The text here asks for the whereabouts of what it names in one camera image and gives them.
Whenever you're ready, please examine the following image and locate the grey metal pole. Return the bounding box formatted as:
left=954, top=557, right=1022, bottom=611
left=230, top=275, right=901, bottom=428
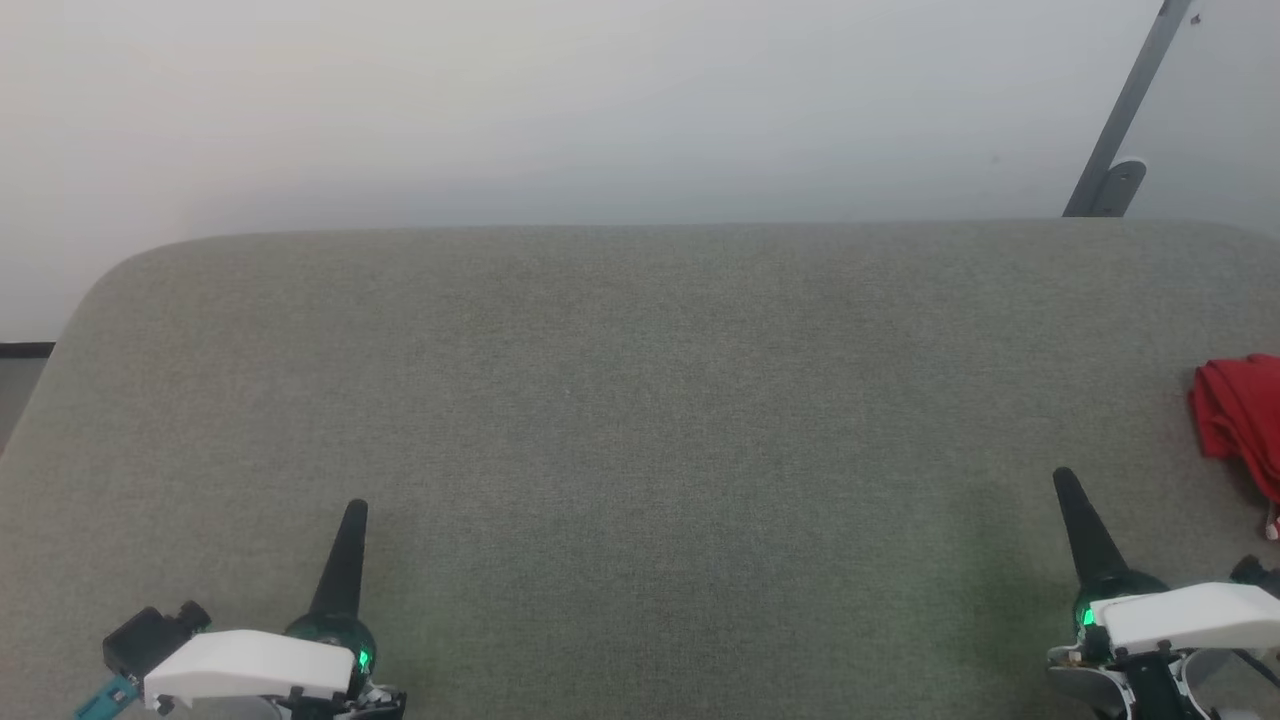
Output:
left=1061, top=0, right=1197, bottom=219

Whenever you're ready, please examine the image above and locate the red basketball jersey number 23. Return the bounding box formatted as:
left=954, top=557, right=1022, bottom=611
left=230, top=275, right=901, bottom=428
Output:
left=1187, top=353, right=1280, bottom=542

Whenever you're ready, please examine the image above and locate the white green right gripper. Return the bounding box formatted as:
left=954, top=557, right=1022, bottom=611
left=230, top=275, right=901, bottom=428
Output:
left=1052, top=466, right=1280, bottom=668

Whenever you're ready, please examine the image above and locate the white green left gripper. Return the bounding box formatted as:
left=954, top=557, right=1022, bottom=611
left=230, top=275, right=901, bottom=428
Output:
left=142, top=498, right=407, bottom=720

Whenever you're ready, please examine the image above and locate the teal cable connector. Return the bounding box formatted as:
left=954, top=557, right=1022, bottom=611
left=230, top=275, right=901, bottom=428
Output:
left=72, top=675, right=142, bottom=720

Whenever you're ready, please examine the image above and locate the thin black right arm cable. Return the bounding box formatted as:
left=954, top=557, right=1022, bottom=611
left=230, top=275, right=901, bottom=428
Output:
left=1233, top=649, right=1280, bottom=692

